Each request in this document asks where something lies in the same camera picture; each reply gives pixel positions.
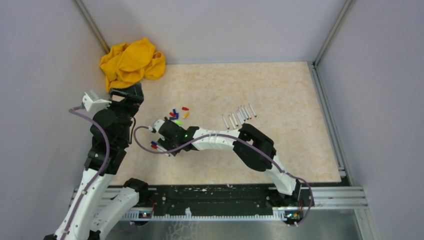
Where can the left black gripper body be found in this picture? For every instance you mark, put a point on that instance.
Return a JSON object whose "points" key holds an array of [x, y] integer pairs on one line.
{"points": [[124, 110]]}

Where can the red cap marker pen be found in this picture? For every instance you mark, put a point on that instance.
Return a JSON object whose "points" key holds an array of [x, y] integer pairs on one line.
{"points": [[247, 112]]}

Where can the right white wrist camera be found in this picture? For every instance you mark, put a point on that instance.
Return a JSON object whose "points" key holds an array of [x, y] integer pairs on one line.
{"points": [[155, 127]]}

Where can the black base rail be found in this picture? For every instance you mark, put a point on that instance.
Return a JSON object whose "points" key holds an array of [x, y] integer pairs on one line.
{"points": [[222, 200]]}

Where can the yellow cap marker pen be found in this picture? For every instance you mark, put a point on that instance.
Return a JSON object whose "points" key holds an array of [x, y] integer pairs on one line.
{"points": [[225, 122]]}

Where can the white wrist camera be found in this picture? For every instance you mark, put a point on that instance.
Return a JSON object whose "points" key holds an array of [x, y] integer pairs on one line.
{"points": [[155, 127], [92, 103]]}

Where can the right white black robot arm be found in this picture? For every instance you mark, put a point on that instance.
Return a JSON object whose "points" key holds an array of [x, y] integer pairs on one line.
{"points": [[254, 148]]}

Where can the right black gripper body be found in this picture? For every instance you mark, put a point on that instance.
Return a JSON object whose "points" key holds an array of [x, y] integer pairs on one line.
{"points": [[168, 145]]}

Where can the aluminium frame rail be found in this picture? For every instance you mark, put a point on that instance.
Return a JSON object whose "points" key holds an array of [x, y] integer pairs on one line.
{"points": [[339, 198]]}

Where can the yellow crumpled cloth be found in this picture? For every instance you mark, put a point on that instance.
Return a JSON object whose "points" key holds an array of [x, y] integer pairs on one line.
{"points": [[128, 63]]}

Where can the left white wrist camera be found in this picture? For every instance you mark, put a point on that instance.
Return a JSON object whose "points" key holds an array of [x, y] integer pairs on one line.
{"points": [[92, 103]]}

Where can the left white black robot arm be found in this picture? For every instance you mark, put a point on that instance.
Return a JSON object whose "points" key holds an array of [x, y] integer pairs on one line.
{"points": [[83, 221]]}

